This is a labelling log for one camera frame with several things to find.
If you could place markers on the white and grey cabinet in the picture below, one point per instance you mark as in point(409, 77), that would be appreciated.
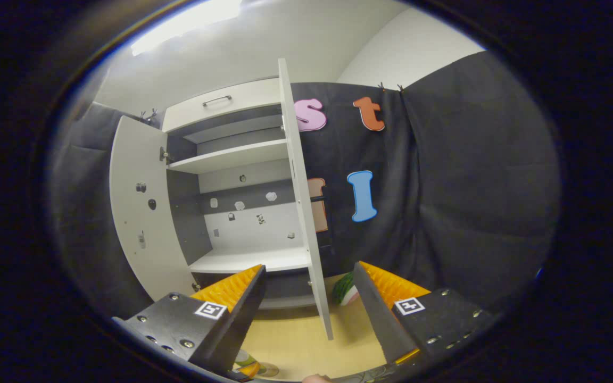
point(189, 223)

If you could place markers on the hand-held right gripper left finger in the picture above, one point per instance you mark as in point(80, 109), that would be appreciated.
point(242, 314)

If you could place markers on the white cabinet drawer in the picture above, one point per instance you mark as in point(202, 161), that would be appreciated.
point(242, 106)

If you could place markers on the white cabinet door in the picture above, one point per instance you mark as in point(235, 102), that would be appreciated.
point(306, 223)
point(141, 239)

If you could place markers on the round brown coaster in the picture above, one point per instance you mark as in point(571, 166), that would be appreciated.
point(270, 369)

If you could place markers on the watermelon slice toy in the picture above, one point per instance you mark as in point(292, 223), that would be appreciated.
point(344, 290)

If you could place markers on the green label plastic bottle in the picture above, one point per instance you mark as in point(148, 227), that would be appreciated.
point(242, 359)

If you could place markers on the white cabinet shelf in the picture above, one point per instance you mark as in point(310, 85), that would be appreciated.
point(232, 156)
point(253, 260)

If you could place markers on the black backdrop cloth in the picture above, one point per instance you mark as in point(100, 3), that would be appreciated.
point(471, 186)

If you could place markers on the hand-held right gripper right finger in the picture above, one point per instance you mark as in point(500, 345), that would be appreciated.
point(378, 314)

